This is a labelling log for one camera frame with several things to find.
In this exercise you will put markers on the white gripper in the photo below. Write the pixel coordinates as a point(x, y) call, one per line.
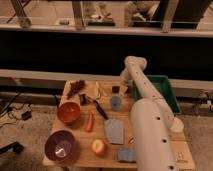
point(124, 88)

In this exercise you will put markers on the black eraser block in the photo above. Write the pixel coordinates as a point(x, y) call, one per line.
point(115, 89)

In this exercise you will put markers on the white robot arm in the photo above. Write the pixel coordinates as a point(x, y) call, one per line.
point(151, 118)

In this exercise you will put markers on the blue plastic cup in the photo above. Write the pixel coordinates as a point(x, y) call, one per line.
point(115, 103)

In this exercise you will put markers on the white paper cup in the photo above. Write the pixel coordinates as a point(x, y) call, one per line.
point(177, 125)

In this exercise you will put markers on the peeled banana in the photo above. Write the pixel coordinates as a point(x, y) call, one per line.
point(99, 91)

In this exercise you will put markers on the green plastic tray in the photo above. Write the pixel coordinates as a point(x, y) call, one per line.
point(163, 87)

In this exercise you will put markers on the black binder clip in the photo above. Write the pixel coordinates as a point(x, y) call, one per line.
point(82, 98)

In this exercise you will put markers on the grey blue cloth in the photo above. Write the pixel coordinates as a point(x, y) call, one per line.
point(114, 131)

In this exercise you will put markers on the bunch of dark grapes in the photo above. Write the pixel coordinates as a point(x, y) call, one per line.
point(75, 87)

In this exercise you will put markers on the wooden table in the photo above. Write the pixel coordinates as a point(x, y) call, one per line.
point(85, 158)

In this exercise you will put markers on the orange carrot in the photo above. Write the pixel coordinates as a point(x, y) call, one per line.
point(90, 122)

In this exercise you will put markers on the metal spoon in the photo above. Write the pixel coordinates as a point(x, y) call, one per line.
point(131, 140)

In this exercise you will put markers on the orange bowl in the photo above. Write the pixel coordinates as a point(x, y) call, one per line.
point(68, 112)

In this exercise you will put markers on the peach apple fruit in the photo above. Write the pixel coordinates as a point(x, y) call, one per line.
point(98, 147)

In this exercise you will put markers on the blue sponge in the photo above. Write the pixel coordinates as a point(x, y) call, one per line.
point(127, 155)

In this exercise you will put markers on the purple bowl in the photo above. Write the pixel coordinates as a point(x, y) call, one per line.
point(60, 146)

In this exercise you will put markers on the black power adapter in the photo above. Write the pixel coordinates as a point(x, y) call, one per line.
point(26, 115)

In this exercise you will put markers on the black handled knife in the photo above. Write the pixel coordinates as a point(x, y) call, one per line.
point(98, 107)

